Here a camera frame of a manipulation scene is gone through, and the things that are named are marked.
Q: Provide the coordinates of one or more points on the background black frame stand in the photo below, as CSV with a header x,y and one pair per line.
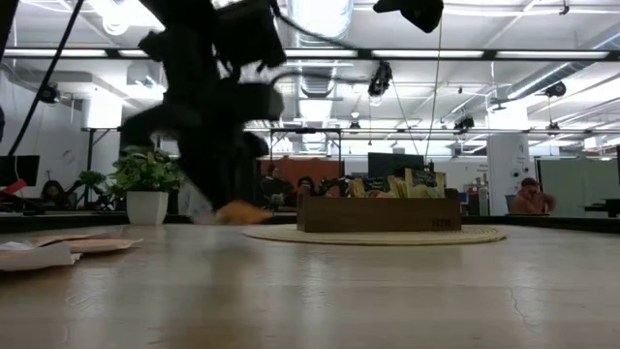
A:
x,y
305,130

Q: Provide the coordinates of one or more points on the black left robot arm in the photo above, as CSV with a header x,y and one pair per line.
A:
x,y
189,48

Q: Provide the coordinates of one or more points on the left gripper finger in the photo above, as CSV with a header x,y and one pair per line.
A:
x,y
208,174
239,179

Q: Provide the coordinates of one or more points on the orange partition panel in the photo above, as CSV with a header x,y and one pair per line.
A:
x,y
319,167

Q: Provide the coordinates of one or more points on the wooden tea organizer box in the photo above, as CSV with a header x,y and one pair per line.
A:
x,y
378,215

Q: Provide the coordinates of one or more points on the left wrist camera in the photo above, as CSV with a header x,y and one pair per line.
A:
x,y
249,34

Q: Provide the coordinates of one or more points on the blue bin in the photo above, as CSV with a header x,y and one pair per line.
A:
x,y
463,198

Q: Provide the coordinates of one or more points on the small background potted plant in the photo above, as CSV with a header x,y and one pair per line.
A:
x,y
92,179

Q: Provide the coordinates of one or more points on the black beam with light strips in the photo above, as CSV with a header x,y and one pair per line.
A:
x,y
426,53

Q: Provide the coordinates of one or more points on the silver ceiling air duct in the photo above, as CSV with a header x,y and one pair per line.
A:
x,y
324,19

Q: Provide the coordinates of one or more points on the yellow tea packet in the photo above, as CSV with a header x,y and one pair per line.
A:
x,y
401,190

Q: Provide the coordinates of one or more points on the round woven placemat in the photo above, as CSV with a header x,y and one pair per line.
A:
x,y
387,237

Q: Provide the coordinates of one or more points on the black ceiling spotlight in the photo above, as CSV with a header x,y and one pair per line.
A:
x,y
555,88
464,123
380,80
48,93

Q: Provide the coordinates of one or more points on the small red object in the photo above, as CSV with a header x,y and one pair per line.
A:
x,y
13,187

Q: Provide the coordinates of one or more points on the green tea packet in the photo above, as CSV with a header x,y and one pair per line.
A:
x,y
426,186

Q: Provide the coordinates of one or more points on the black computer monitor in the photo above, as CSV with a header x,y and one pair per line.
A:
x,y
394,165
19,170

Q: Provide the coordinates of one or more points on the green plant in white pot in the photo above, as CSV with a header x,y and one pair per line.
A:
x,y
146,208

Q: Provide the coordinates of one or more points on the person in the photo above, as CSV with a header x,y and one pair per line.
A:
x,y
305,186
54,193
530,201
275,186

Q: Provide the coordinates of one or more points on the background black robot arm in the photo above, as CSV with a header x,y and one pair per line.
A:
x,y
334,185

